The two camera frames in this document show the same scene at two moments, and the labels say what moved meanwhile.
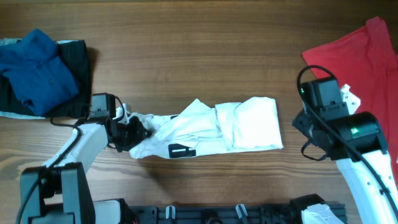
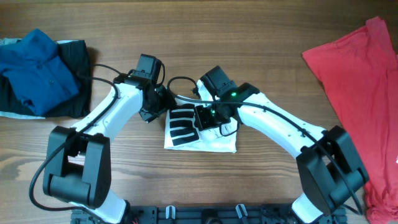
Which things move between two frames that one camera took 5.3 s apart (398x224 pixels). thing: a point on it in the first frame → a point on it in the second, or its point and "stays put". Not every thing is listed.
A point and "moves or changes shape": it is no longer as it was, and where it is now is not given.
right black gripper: (300, 122) → (203, 118)
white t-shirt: (198, 130) moves or changes shape
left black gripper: (134, 131) → (152, 109)
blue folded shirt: (34, 71) stays put
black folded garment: (74, 56) stays put
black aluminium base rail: (220, 214) stays put
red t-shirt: (362, 57) stays put
